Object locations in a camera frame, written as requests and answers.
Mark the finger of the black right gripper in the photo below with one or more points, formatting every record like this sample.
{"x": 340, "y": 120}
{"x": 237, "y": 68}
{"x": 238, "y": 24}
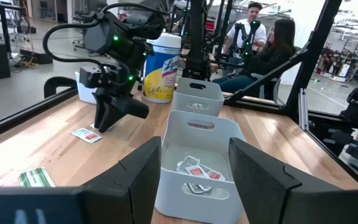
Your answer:
{"x": 132, "y": 107}
{"x": 104, "y": 112}

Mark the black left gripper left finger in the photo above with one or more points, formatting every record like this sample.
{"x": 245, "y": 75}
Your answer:
{"x": 126, "y": 193}

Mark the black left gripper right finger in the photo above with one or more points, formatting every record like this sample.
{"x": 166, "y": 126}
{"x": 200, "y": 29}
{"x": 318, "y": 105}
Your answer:
{"x": 259, "y": 186}

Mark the green-striped bandage wrapper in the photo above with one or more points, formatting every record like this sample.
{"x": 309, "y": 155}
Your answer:
{"x": 36, "y": 178}
{"x": 197, "y": 105}

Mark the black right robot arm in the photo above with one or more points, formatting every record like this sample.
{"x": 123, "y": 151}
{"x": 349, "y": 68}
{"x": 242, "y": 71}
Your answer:
{"x": 120, "y": 28}

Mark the black background robot arm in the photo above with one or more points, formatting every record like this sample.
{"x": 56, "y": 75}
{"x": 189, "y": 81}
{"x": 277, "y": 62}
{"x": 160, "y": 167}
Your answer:
{"x": 248, "y": 46}

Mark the white plastic bin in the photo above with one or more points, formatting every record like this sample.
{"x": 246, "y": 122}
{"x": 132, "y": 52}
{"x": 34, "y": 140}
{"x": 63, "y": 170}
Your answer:
{"x": 84, "y": 93}

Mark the Lysol wipes canister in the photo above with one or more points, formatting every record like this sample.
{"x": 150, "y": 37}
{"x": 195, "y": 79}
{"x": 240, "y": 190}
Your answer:
{"x": 162, "y": 77}

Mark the grey plastic bin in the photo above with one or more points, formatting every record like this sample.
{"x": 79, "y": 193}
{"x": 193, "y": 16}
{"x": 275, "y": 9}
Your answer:
{"x": 179, "y": 205}
{"x": 185, "y": 96}

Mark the black table clamp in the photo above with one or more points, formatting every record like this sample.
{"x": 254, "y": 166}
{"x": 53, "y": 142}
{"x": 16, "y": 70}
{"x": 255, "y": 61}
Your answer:
{"x": 53, "y": 81}

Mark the person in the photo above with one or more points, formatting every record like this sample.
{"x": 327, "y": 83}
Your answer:
{"x": 253, "y": 12}
{"x": 278, "y": 56}

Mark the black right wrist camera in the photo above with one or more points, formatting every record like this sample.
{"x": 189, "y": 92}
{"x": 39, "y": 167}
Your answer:
{"x": 90, "y": 76}

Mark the silver aluminium bracket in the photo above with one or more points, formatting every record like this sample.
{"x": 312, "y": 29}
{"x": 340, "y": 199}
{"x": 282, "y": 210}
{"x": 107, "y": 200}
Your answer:
{"x": 303, "y": 109}

